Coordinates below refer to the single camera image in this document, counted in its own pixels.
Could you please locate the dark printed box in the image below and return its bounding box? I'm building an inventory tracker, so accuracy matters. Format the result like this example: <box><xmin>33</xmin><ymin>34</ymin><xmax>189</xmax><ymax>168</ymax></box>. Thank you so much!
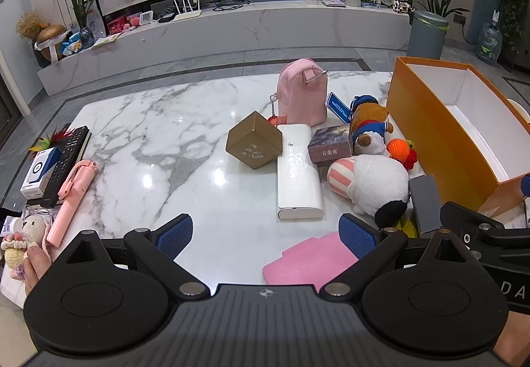
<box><xmin>307</xmin><ymin>124</ymin><xmax>354</xmax><ymax>164</ymax></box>

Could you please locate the person's right forearm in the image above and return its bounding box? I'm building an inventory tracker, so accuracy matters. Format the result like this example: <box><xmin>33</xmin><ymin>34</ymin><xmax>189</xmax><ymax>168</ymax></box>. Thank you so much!
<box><xmin>492</xmin><ymin>310</ymin><xmax>530</xmax><ymax>364</ymax></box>

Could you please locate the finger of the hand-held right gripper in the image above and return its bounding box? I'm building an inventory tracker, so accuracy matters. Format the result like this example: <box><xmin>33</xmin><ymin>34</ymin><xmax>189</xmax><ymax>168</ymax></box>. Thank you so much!
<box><xmin>439</xmin><ymin>201</ymin><xmax>504</xmax><ymax>240</ymax></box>

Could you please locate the pink foam sheet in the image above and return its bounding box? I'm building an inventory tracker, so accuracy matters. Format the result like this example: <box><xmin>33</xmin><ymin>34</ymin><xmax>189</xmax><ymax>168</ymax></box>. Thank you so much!
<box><xmin>262</xmin><ymin>231</ymin><xmax>359</xmax><ymax>297</ymax></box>

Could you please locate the grey box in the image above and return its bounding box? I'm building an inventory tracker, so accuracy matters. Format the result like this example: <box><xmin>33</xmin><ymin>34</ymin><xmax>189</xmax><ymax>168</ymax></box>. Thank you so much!
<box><xmin>408</xmin><ymin>174</ymin><xmax>445</xmax><ymax>236</ymax></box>

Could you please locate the black cable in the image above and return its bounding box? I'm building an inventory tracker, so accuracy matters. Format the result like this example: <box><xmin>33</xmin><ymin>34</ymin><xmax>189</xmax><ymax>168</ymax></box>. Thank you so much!
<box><xmin>213</xmin><ymin>0</ymin><xmax>251</xmax><ymax>12</ymax></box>

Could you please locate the pink backpack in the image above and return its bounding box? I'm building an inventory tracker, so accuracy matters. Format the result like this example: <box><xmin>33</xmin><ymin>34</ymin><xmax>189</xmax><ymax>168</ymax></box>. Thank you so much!
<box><xmin>277</xmin><ymin>58</ymin><xmax>329</xmax><ymax>126</ymax></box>

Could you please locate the marble television console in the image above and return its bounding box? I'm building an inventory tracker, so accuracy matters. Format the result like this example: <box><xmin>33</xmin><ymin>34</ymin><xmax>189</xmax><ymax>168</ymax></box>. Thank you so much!
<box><xmin>37</xmin><ymin>0</ymin><xmax>415</xmax><ymax>96</ymax></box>

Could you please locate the blue and white box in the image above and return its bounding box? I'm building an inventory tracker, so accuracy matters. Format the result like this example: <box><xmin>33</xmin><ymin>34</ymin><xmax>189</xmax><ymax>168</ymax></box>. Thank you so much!
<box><xmin>20</xmin><ymin>147</ymin><xmax>63</xmax><ymax>199</ymax></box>

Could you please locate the crochet bunny doll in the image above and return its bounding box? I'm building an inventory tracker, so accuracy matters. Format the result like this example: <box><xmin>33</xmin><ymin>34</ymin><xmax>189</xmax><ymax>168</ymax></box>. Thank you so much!
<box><xmin>0</xmin><ymin>214</ymin><xmax>53</xmax><ymax>281</ymax></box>

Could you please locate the white router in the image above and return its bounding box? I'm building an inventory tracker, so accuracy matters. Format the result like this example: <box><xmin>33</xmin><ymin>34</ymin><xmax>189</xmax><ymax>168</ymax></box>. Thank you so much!
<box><xmin>171</xmin><ymin>0</ymin><xmax>204</xmax><ymax>22</ymax></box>

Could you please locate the brown cube box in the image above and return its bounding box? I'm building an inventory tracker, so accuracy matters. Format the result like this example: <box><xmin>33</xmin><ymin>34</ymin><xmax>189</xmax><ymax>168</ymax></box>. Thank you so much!
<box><xmin>226</xmin><ymin>111</ymin><xmax>284</xmax><ymax>171</ymax></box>

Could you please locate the golden mushroom ornament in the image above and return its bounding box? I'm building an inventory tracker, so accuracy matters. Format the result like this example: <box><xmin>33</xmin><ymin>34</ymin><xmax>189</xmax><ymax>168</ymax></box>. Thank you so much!
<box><xmin>35</xmin><ymin>23</ymin><xmax>69</xmax><ymax>62</ymax></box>

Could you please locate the grey trash bin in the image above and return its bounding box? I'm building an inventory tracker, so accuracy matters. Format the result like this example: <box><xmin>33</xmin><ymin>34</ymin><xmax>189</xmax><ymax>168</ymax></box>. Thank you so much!
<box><xmin>407</xmin><ymin>9</ymin><xmax>450</xmax><ymax>60</ymax></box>

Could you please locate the white long case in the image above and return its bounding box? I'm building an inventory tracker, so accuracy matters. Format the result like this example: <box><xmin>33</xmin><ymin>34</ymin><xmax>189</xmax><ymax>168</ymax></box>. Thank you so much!
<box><xmin>276</xmin><ymin>123</ymin><xmax>325</xmax><ymax>221</ymax></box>

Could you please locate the picture frame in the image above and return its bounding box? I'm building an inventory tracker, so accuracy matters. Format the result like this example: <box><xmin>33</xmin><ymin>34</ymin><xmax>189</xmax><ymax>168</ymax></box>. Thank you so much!
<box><xmin>85</xmin><ymin>0</ymin><xmax>107</xmax><ymax>38</ymax></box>

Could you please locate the person's left hand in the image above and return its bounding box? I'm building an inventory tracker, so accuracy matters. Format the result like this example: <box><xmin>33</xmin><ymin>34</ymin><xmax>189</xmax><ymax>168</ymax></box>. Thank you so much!
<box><xmin>24</xmin><ymin>245</ymin><xmax>53</xmax><ymax>297</ymax></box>

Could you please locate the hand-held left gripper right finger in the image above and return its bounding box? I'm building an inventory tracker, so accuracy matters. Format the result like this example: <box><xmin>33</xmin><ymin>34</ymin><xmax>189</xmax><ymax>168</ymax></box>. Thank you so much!
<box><xmin>319</xmin><ymin>213</ymin><xmax>473</xmax><ymax>298</ymax></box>

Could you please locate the potted green plant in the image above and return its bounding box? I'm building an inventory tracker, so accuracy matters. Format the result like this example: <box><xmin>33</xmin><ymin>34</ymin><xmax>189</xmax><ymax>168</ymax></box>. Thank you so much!
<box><xmin>68</xmin><ymin>0</ymin><xmax>109</xmax><ymax>40</ymax></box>

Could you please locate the colourful feather toy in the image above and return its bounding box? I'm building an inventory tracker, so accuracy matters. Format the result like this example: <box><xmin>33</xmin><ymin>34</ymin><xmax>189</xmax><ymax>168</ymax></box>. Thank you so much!
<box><xmin>27</xmin><ymin>123</ymin><xmax>74</xmax><ymax>153</ymax></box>

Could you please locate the blue tag card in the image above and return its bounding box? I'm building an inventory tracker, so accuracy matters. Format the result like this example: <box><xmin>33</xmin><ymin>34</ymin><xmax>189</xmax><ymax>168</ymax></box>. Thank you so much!
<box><xmin>326</xmin><ymin>92</ymin><xmax>352</xmax><ymax>123</ymax></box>

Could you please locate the white plush with striped ear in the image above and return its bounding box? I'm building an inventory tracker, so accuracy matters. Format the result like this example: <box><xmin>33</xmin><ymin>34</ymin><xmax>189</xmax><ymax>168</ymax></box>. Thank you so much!
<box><xmin>327</xmin><ymin>154</ymin><xmax>412</xmax><ymax>227</ymax></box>

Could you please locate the blue water jug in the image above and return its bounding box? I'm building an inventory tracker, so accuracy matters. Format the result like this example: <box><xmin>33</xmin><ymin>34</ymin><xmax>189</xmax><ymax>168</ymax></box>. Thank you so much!
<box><xmin>476</xmin><ymin>9</ymin><xmax>504</xmax><ymax>65</ymax></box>

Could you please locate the orange crochet toy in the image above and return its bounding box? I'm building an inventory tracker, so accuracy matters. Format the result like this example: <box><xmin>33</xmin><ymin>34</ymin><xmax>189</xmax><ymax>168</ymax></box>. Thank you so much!
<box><xmin>386</xmin><ymin>138</ymin><xmax>417</xmax><ymax>171</ymax></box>

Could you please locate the dried plant bunch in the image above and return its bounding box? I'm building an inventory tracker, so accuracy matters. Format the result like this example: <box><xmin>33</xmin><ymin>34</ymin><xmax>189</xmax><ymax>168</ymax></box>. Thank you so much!
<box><xmin>16</xmin><ymin>11</ymin><xmax>47</xmax><ymax>40</ymax></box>

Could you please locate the pink selfie stick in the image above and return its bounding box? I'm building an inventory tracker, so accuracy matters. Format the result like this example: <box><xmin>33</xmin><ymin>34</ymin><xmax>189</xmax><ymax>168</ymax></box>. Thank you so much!
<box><xmin>46</xmin><ymin>159</ymin><xmax>100</xmax><ymax>246</ymax></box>

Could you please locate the red keychain charm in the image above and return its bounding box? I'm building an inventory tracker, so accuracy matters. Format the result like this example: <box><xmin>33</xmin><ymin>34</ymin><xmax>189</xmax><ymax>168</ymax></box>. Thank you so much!
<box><xmin>269</xmin><ymin>93</ymin><xmax>288</xmax><ymax>128</ymax></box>

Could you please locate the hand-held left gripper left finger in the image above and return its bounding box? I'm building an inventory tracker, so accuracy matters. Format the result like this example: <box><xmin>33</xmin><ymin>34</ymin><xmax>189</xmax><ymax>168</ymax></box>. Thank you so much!
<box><xmin>62</xmin><ymin>214</ymin><xmax>210</xmax><ymax>298</ymax></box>

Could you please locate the orange storage box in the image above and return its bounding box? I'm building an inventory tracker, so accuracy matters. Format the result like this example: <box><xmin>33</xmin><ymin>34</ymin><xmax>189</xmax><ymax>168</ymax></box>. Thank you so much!
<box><xmin>386</xmin><ymin>56</ymin><xmax>530</xmax><ymax>219</ymax></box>

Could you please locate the brown bear plush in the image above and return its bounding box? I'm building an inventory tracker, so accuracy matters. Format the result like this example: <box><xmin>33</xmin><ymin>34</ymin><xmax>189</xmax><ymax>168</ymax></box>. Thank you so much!
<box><xmin>348</xmin><ymin>95</ymin><xmax>394</xmax><ymax>156</ymax></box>

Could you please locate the black remote control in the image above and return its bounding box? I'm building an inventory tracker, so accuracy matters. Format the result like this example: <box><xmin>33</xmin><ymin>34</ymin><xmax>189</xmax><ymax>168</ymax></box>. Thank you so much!
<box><xmin>40</xmin><ymin>125</ymin><xmax>92</xmax><ymax>209</ymax></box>

